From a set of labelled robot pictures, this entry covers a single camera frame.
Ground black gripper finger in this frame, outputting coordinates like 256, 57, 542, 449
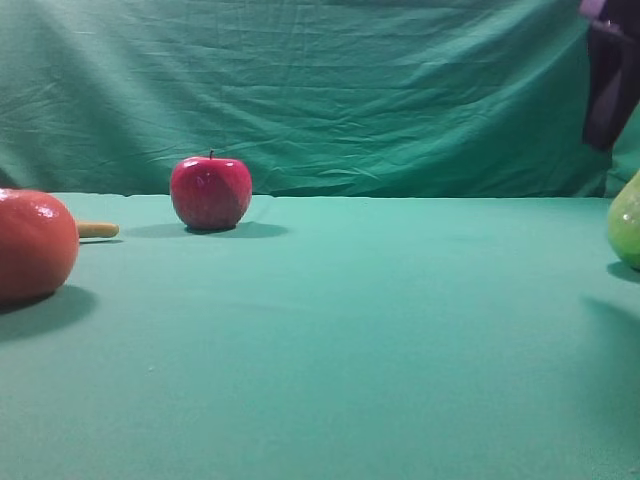
578, 0, 639, 151

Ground green pear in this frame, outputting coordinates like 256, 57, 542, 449
607, 172, 639, 271

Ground green backdrop cloth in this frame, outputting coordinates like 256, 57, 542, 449
1, 1, 639, 197

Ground green table cloth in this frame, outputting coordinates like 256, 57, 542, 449
1, 193, 639, 479

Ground red apple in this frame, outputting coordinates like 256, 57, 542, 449
169, 151, 252, 231

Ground yellow stick-shaped object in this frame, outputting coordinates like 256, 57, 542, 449
76, 222, 119, 238

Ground orange round fruit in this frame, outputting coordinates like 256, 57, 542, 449
1, 188, 79, 305

